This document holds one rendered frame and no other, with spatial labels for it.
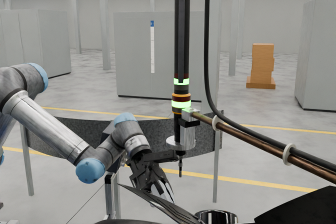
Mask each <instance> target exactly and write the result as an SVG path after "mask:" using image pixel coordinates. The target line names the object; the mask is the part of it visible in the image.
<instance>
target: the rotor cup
mask: <svg viewBox="0 0 336 224"><path fill-rule="evenodd" d="M209 213H211V224H235V217H236V222H237V224H238V223H239V219H238V216H237V215H236V214H234V213H232V212H230V211H226V210H218V209H207V210H201V211H198V212H196V213H195V214H194V215H195V216H197V217H198V218H199V219H200V220H202V221H203V222H204V223H205V224H209Z"/></svg>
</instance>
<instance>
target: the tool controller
mask: <svg viewBox="0 0 336 224"><path fill-rule="evenodd" d="M114 120H115V119H114ZM114 120H113V121H112V122H111V123H110V124H109V125H108V127H107V128H106V129H105V130H104V131H103V132H102V134H101V139H100V143H99V145H100V144H102V143H103V142H104V141H105V140H106V139H107V138H108V136H109V135H110V134H111V133H112V132H113V131H114V130H115V126H114ZM126 155H127V152H126V150H125V151H124V152H123V153H122V154H121V155H120V156H119V158H118V159H117V160H116V161H115V162H114V163H113V164H112V165H111V166H110V167H109V168H108V170H107V172H113V173H115V174H116V173H117V171H118V170H119V168H120V166H122V167H124V166H125V163H126V161H127V158H125V157H126Z"/></svg>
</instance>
